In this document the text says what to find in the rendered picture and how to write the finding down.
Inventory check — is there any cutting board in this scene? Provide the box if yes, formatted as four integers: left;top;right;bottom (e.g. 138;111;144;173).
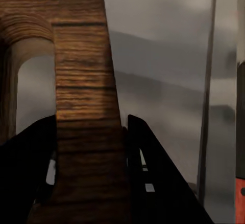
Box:
0;0;132;224

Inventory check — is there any parer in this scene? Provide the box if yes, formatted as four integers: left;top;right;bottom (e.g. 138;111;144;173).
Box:
235;61;245;224

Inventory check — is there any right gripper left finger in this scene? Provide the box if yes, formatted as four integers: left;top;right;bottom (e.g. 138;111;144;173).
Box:
0;115;57;224

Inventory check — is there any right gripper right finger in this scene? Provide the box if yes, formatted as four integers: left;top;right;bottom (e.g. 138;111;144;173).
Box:
128;115;214;224

